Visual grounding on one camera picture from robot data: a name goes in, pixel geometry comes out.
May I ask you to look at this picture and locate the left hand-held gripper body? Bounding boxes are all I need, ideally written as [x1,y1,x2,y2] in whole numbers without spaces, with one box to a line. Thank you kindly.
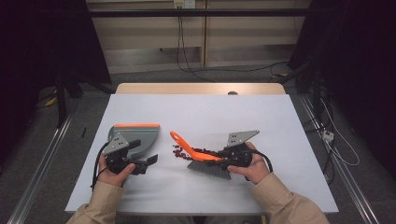
[102,133,148,175]

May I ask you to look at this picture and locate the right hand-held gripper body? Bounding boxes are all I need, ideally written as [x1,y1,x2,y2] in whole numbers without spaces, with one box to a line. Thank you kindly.
[227,130,261,167]

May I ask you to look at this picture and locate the grey dustpan with orange lip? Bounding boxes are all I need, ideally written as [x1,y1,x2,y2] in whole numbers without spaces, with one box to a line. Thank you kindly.
[107,123,161,161]

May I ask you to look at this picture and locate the red kidney beans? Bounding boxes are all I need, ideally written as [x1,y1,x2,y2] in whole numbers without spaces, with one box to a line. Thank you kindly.
[172,144,220,161]

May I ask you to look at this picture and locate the orange brush with grey bristles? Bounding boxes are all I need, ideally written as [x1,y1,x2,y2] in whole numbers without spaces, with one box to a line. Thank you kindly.
[169,130,233,181]

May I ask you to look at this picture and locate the person's right hand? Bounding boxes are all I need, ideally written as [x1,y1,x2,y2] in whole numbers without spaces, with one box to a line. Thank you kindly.
[227,141,271,185]

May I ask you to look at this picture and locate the person's left hand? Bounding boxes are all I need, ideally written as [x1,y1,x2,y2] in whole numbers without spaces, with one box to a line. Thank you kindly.
[97,155,137,188]

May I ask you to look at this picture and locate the white table cover board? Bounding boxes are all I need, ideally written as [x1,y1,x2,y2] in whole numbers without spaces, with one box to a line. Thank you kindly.
[64,93,340,217]

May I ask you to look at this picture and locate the wooden table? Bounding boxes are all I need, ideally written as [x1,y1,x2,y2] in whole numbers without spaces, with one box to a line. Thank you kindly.
[115,82,287,96]

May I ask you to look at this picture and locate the white power adapter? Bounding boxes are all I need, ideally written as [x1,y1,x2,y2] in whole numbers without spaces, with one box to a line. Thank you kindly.
[321,130,335,143]

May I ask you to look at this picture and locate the black curtain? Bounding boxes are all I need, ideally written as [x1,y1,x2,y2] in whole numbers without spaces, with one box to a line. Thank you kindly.
[0,0,112,157]
[288,0,396,178]

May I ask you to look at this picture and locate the right hand-held gripper black cable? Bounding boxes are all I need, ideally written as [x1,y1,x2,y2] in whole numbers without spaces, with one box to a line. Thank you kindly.
[247,148,275,182]

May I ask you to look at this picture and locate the hand-held gripper black cable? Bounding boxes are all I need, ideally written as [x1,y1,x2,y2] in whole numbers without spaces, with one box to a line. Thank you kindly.
[247,148,275,182]
[91,141,111,190]

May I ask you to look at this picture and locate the left hand-held gripper black cable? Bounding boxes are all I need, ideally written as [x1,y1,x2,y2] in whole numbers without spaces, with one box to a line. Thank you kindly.
[91,141,111,190]

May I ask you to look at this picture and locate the aluminium floor rail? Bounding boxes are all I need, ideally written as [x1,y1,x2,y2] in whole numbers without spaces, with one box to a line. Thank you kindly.
[298,94,379,224]
[6,115,74,224]

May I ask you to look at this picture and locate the black wall cable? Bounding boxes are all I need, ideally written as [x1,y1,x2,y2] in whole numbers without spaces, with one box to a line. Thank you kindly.
[175,15,190,73]
[179,15,289,83]

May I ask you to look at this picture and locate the white cable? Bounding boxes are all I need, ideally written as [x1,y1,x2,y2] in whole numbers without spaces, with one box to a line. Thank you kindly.
[320,97,361,167]

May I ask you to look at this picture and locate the black horizontal frame bar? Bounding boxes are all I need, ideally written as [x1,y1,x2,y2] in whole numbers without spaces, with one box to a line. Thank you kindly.
[88,8,312,18]

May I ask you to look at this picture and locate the white wall socket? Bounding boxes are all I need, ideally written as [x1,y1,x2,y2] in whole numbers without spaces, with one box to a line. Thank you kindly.
[173,0,196,9]

